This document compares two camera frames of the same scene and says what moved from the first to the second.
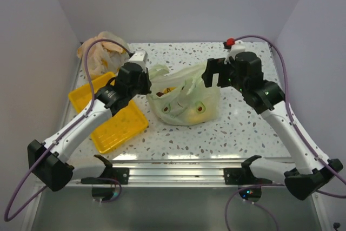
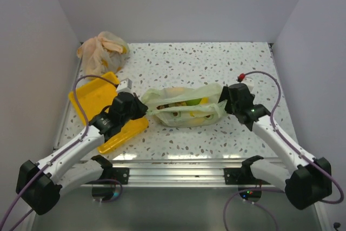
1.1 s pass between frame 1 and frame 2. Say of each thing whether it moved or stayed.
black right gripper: moved
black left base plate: stayed
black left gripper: moved
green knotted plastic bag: moved
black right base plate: stayed
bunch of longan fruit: moved
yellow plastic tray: stayed
